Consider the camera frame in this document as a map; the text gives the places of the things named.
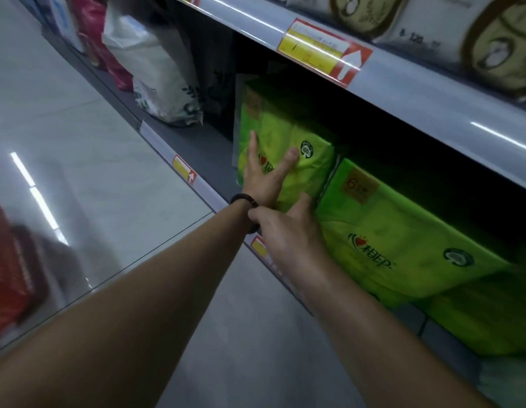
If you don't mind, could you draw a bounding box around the person's right hand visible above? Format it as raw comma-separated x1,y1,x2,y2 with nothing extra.
247,192,329,277

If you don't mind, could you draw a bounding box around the person's left hand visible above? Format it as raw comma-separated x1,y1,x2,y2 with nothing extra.
241,131,299,209

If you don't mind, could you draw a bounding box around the green tissue pack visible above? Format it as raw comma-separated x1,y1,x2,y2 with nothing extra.
315,156,513,311
416,246,526,359
237,77,336,214

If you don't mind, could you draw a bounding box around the person's right forearm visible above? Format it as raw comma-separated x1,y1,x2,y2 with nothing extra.
283,246,497,408

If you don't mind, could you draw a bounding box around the person's left forearm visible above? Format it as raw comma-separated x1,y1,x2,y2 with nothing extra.
0,199,259,408

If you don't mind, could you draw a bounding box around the red yellow shelf label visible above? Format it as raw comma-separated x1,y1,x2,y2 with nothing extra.
249,234,275,266
172,154,198,186
277,18,373,88

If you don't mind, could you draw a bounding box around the white plastic bag pack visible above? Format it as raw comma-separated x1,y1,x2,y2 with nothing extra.
102,2,204,127

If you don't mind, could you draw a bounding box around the white pack with brown circle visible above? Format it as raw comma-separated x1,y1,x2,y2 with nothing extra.
373,0,526,100
284,0,414,39

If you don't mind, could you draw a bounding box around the red pink pack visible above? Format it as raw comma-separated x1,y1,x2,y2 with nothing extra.
67,0,134,93

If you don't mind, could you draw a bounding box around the red blurred package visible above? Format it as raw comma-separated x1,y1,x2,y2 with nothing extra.
0,196,52,344

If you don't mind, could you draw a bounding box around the blue white pack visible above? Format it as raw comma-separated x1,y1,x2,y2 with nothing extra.
46,0,84,53

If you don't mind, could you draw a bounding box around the black bead bracelet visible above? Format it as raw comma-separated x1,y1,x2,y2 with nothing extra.
229,193,262,235

